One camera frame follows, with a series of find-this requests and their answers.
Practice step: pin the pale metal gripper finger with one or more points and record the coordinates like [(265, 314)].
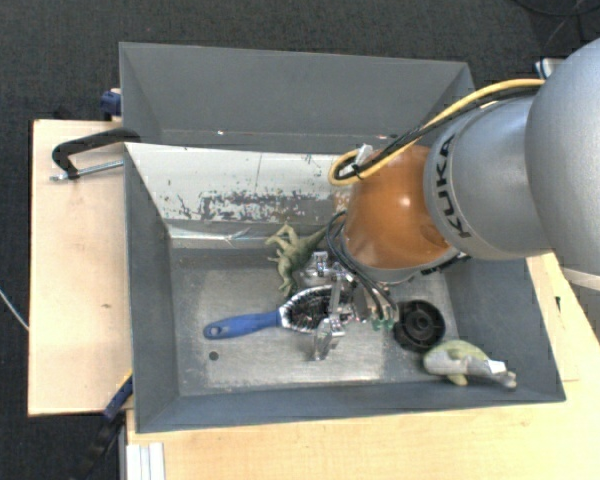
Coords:
[(320, 263), (325, 339)]

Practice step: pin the green toy dinosaur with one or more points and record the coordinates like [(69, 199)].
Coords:
[(294, 253)]

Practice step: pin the black ribbed round wheel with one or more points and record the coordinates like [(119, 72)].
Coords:
[(420, 325)]

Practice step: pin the pale green and white cloth toy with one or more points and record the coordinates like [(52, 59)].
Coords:
[(455, 358)]

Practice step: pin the grey metal bin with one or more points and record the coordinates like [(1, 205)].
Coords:
[(260, 93)]

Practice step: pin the pale wood board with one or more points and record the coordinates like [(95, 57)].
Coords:
[(77, 268)]

